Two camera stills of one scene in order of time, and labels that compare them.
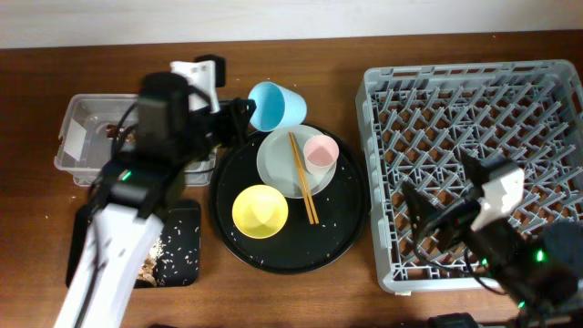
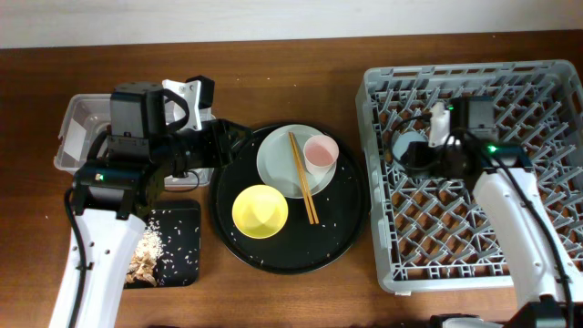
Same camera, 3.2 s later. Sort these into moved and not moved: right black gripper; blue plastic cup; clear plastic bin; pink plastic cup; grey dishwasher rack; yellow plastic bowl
Moved: right black gripper; blue plastic cup
Not moved: clear plastic bin; yellow plastic bowl; pink plastic cup; grey dishwasher rack
